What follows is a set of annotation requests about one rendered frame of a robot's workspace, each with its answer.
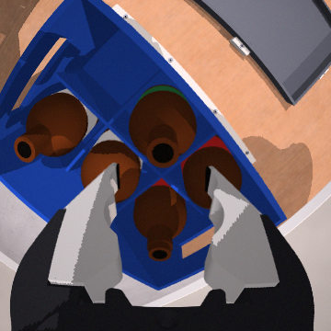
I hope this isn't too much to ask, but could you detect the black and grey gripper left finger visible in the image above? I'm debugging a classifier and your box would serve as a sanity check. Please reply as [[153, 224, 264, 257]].
[[10, 163, 122, 331]]

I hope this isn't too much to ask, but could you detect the dark grey tray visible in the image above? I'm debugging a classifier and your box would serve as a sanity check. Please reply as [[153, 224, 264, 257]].
[[193, 0, 331, 106]]

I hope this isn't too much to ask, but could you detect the blue plastic crate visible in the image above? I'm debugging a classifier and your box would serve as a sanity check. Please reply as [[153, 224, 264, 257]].
[[0, 0, 287, 291]]

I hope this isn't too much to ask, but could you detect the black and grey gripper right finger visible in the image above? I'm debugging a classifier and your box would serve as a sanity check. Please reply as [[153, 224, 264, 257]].
[[204, 166, 314, 331]]

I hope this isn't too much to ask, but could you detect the brown glass bottle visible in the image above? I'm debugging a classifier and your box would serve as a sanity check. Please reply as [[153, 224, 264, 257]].
[[129, 85, 197, 168], [180, 134, 243, 210], [81, 129, 143, 203], [14, 88, 99, 163], [133, 178, 187, 261]]

